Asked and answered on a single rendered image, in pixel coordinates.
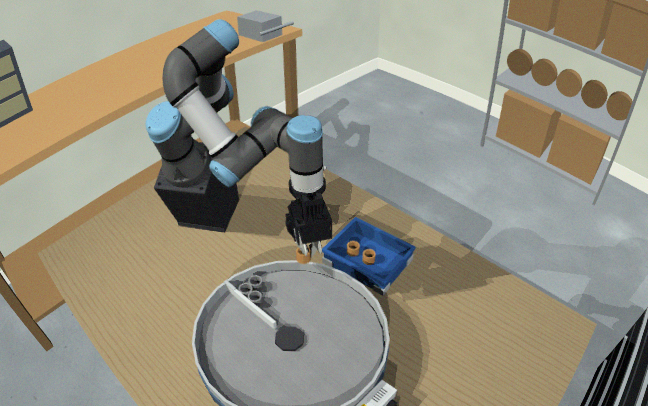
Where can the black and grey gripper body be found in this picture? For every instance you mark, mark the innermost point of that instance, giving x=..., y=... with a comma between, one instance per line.
x=311, y=218

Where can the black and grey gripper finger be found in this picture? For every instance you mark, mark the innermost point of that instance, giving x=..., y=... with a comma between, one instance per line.
x=314, y=247
x=291, y=229

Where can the bronze bushing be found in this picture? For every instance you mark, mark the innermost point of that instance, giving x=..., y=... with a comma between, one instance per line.
x=301, y=258
x=367, y=258
x=353, y=248

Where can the grey metal sleeve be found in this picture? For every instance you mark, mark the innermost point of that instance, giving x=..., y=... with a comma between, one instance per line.
x=256, y=294
x=256, y=279
x=245, y=287

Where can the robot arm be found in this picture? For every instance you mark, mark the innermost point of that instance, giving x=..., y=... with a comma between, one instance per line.
x=170, y=127

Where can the blue crate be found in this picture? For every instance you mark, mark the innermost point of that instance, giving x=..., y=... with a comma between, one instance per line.
x=389, y=251

